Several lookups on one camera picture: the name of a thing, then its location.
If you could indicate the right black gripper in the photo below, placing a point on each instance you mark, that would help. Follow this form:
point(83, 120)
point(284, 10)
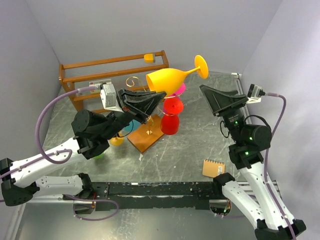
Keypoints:
point(230, 108)

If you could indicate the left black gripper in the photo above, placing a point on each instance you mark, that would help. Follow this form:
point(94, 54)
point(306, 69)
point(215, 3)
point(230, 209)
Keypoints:
point(127, 105)

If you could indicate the blue wine glass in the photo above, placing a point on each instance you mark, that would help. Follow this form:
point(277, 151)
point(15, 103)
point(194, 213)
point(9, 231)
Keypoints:
point(131, 126)

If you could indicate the red wine glass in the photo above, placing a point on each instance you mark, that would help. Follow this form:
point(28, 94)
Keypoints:
point(170, 122)

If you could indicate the orange wine glass front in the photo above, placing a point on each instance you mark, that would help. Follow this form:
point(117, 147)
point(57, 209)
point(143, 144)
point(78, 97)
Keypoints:
point(169, 80)

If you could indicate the orange wine glass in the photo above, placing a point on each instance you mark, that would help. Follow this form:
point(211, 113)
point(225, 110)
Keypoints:
point(116, 141)
point(169, 80)

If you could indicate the pink wine glass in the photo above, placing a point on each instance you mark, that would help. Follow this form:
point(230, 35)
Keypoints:
point(180, 90)

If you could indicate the green wine glass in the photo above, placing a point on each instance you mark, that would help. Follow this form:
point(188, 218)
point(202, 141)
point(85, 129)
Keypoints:
point(99, 156)

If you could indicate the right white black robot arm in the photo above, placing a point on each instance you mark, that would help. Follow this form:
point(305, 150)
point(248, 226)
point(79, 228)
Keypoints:
point(267, 213)

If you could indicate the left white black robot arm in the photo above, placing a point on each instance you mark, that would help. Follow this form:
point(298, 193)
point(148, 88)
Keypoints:
point(25, 179)

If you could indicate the wooden shelf rack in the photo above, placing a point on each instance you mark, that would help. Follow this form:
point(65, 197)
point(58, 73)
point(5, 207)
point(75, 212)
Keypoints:
point(125, 72)

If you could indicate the yellow grey block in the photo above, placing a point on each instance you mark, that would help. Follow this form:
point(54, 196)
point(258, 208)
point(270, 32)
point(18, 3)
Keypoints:
point(149, 57)

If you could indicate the small white green box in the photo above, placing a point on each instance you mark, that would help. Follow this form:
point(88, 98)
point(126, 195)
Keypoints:
point(97, 84)

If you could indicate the brown spiral notepad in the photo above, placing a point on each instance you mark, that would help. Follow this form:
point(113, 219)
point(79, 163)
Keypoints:
point(212, 168)

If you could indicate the gold wire wine glass rack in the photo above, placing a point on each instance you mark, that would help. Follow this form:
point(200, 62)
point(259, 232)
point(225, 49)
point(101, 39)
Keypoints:
point(146, 134)

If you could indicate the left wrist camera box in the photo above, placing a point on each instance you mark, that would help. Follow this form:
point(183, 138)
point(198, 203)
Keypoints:
point(108, 96)

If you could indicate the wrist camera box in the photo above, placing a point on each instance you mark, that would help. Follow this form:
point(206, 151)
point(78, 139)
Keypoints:
point(108, 96)
point(255, 94)

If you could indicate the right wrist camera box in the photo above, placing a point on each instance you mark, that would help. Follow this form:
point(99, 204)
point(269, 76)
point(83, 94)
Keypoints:
point(255, 94)

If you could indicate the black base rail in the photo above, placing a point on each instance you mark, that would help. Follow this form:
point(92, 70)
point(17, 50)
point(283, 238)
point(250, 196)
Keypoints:
point(161, 195)

